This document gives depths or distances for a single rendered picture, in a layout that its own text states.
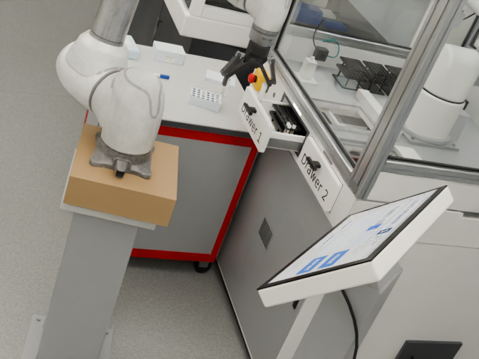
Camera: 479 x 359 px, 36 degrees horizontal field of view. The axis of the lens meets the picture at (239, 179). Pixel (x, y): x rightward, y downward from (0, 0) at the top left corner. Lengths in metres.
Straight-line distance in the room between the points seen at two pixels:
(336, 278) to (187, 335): 1.43
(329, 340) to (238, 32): 1.84
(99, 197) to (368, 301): 0.80
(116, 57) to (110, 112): 0.18
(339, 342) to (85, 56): 1.05
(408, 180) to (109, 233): 0.93
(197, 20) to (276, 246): 1.13
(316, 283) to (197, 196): 1.38
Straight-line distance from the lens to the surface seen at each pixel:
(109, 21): 2.13
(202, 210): 2.97
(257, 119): 2.59
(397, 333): 2.80
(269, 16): 2.37
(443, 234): 2.52
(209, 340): 2.95
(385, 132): 2.16
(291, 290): 1.65
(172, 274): 3.17
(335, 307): 1.84
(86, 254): 2.29
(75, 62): 2.17
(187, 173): 2.84
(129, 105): 2.02
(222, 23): 3.33
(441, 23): 2.05
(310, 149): 2.50
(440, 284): 2.70
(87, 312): 2.44
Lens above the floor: 2.00
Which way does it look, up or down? 30 degrees down
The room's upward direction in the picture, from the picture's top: 21 degrees clockwise
